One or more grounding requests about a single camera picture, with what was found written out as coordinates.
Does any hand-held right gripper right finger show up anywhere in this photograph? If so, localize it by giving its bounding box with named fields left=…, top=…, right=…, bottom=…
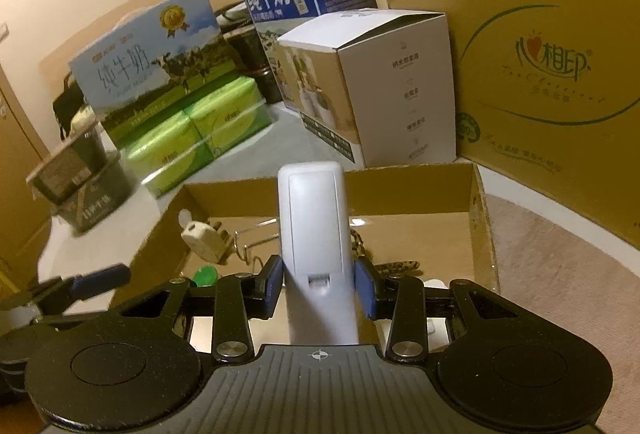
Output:
left=352, top=256, right=527, bottom=363

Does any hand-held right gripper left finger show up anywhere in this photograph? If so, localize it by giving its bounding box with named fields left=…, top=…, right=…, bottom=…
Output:
left=107, top=255, right=284, bottom=364

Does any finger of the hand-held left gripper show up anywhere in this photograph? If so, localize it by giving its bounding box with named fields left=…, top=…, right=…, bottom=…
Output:
left=19, top=263, right=132, bottom=315

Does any metal wire clip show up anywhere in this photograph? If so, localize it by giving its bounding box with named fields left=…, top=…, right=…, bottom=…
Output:
left=232, top=218, right=281, bottom=276

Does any green-lidded round jar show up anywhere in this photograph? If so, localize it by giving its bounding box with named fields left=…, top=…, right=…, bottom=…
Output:
left=192, top=266, right=221, bottom=288

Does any white remote control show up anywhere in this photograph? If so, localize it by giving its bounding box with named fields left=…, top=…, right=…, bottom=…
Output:
left=277, top=161, right=359, bottom=346

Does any cream plug adapter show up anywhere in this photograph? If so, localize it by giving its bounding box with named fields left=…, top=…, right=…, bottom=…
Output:
left=180, top=221, right=237, bottom=264

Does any shallow cardboard tray box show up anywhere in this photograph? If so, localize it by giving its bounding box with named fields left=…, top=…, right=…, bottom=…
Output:
left=112, top=162, right=501, bottom=316

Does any white flat power adapter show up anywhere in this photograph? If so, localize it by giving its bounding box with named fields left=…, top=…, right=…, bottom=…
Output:
left=421, top=277, right=454, bottom=296

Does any black instant food bowl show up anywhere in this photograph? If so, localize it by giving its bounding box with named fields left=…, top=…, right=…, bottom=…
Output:
left=26, top=123, right=109, bottom=206
left=52, top=151, right=134, bottom=236

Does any wooden door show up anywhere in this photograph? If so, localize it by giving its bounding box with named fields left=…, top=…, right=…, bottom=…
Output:
left=0, top=63, right=53, bottom=297

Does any white flat packet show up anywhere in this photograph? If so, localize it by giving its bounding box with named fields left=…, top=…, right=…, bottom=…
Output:
left=69, top=108, right=99, bottom=136

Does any green tissue pack bundle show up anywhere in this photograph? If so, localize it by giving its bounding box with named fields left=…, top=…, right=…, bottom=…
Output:
left=122, top=74, right=271, bottom=200

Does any black bag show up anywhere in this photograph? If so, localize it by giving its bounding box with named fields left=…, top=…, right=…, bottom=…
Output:
left=52, top=73, right=94, bottom=141

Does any brown mat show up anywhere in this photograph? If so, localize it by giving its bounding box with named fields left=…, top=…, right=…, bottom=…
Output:
left=476, top=191, right=640, bottom=434

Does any white product box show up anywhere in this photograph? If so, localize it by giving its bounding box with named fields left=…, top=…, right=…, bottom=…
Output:
left=273, top=9, right=459, bottom=168

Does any light blue cow milk carton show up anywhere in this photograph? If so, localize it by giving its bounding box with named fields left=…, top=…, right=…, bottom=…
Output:
left=67, top=0, right=239, bottom=151

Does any large brown cardboard box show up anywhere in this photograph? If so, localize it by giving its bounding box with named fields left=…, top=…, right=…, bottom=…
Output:
left=364, top=0, right=640, bottom=251

